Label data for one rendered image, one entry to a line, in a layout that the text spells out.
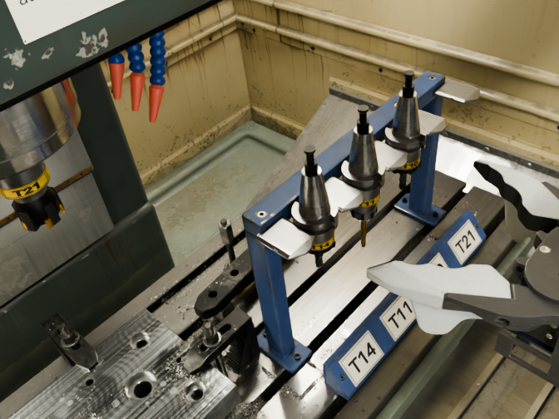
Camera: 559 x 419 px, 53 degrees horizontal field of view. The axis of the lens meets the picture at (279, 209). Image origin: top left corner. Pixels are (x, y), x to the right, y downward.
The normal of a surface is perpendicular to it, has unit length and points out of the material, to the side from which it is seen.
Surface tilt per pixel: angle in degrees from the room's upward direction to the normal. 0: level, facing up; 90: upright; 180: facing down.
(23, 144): 90
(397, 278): 42
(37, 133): 90
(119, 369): 0
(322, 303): 0
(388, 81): 90
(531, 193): 0
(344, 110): 24
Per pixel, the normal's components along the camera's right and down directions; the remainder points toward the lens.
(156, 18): 0.73, 0.40
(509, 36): -0.68, 0.55
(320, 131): -0.37, -0.44
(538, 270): -0.11, -0.73
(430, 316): -0.17, 0.68
